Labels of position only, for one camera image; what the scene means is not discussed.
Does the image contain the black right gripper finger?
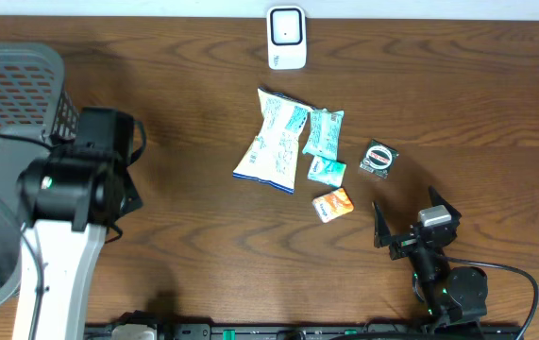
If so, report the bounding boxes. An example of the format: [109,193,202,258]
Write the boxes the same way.
[429,186,462,220]
[373,201,392,248]

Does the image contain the orange tissue packet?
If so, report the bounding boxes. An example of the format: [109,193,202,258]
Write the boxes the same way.
[312,188,354,223]

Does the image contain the green Zam-Buk ointment box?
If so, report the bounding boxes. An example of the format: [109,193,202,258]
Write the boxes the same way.
[360,140,399,179]

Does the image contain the small teal tissue packet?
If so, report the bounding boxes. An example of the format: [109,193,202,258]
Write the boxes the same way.
[308,156,346,187]

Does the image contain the large teal wipes packet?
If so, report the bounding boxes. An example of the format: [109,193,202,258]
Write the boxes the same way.
[302,109,345,161]

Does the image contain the cream blue snack bag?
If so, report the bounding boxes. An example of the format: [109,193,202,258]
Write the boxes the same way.
[232,88,313,195]

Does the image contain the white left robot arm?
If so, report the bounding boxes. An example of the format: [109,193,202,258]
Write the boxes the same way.
[12,108,145,339]

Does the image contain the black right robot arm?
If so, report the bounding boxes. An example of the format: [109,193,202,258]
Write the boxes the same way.
[373,187,488,332]

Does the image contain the white barcode scanner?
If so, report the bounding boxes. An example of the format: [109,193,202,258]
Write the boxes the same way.
[266,5,308,70]

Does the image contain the grey plastic mesh basket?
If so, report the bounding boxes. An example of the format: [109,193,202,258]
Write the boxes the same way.
[0,42,78,305]

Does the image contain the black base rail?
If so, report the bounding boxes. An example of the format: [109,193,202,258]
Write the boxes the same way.
[81,321,520,340]

